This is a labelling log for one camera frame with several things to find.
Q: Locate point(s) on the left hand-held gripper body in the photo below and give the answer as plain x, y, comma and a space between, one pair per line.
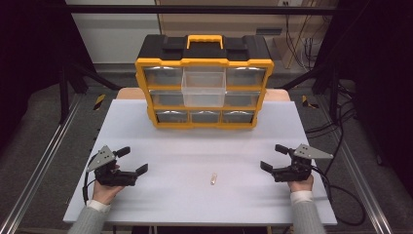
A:
112, 177

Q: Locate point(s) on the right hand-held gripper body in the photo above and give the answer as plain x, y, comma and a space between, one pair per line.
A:
297, 170

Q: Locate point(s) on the clear plastic pulled-out drawer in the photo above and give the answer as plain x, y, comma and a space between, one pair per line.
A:
203, 92

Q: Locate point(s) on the yellow and black drawer organizer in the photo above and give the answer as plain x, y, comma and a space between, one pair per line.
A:
204, 50

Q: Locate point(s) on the person's right hand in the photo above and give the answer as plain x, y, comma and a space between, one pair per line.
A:
301, 185

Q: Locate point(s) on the person's left hand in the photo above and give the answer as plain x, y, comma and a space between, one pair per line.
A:
104, 193

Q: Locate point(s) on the yellow black hazard tape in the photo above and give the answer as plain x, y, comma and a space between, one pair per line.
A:
99, 102
307, 102

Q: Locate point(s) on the wooden table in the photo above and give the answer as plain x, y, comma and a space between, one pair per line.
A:
130, 94

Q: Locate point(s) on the black metal stand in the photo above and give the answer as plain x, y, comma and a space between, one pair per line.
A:
64, 94
333, 94

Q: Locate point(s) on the black horizontal bar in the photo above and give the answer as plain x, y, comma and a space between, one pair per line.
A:
195, 9

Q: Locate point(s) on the aluminium floor rail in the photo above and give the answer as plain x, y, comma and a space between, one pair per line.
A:
39, 162
360, 175

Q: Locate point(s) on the grey wall outlet strip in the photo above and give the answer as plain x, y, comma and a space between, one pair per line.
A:
269, 31

